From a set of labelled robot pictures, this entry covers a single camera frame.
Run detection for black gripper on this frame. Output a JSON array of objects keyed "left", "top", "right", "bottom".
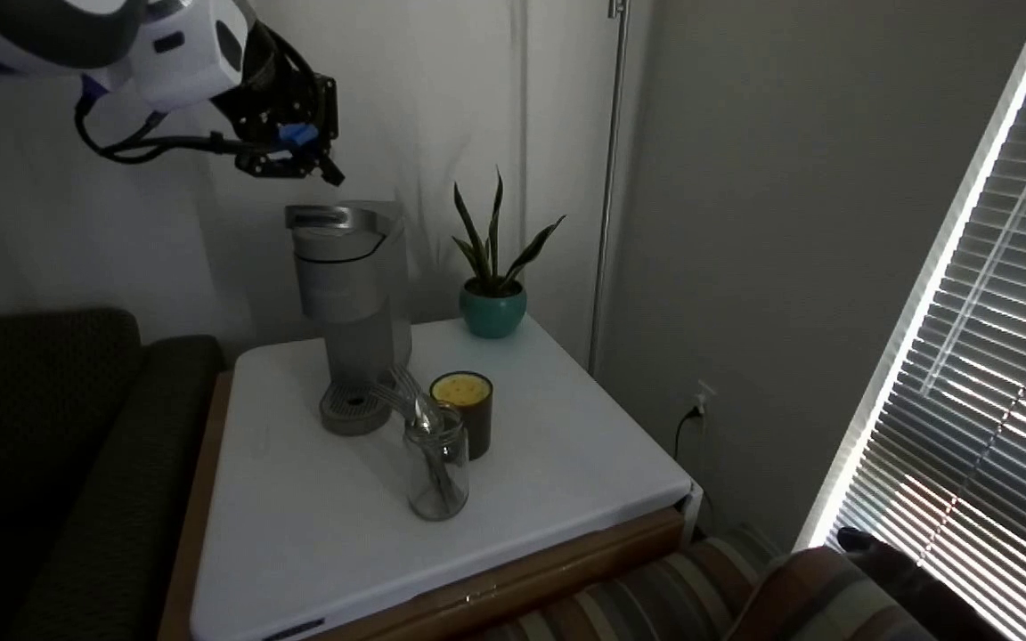
[{"left": 210, "top": 17, "right": 348, "bottom": 189}]

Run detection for grey pod coffee maker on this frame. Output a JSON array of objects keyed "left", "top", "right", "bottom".
[{"left": 281, "top": 196, "right": 417, "bottom": 440}]

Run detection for snake plant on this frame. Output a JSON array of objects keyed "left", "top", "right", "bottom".
[{"left": 448, "top": 172, "right": 569, "bottom": 300}]

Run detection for teal plant pot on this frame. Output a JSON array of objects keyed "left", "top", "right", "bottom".
[{"left": 456, "top": 277, "right": 531, "bottom": 341}]

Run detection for yellow candle in dark glass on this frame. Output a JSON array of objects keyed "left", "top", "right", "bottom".
[{"left": 427, "top": 367, "right": 499, "bottom": 465}]

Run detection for clear glass jar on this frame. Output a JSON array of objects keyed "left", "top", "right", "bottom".
[{"left": 399, "top": 389, "right": 474, "bottom": 524}]

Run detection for dark fabric couch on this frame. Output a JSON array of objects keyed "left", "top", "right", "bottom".
[{"left": 0, "top": 304, "right": 233, "bottom": 641}]

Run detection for wooden side table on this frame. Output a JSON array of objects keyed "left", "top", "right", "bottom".
[{"left": 153, "top": 367, "right": 692, "bottom": 641}]

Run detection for striped fabric sofa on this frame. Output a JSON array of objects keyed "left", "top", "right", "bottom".
[{"left": 464, "top": 528, "right": 1015, "bottom": 641}]

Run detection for window blinds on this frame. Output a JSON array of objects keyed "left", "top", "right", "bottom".
[{"left": 792, "top": 0, "right": 1026, "bottom": 641}]

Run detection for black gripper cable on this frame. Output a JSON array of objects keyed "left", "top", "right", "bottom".
[{"left": 72, "top": 77, "right": 250, "bottom": 167}]

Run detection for white wall conduit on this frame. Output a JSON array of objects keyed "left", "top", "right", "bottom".
[{"left": 583, "top": 0, "right": 635, "bottom": 376}]

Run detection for white wall outlet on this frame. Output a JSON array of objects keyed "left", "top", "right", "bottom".
[{"left": 684, "top": 376, "right": 718, "bottom": 427}]

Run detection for black plugged wall cable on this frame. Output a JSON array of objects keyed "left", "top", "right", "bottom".
[{"left": 666, "top": 403, "right": 708, "bottom": 472}]

